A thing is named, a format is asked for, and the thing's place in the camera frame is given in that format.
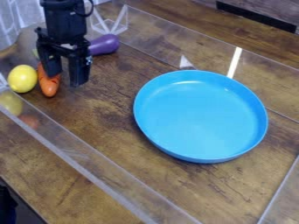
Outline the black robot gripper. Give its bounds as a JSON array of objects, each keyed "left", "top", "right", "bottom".
[{"left": 35, "top": 0, "right": 93, "bottom": 88}]

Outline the orange toy carrot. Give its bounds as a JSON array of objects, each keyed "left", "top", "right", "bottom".
[{"left": 38, "top": 62, "right": 62, "bottom": 97}]

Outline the purple toy eggplant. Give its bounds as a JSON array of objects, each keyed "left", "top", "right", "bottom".
[{"left": 89, "top": 34, "right": 119, "bottom": 56}]

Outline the yellow toy lemon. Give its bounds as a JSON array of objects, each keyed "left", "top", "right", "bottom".
[{"left": 7, "top": 65, "right": 38, "bottom": 94}]

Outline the blue round plate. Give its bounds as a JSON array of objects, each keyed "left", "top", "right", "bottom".
[{"left": 134, "top": 70, "right": 269, "bottom": 164}]

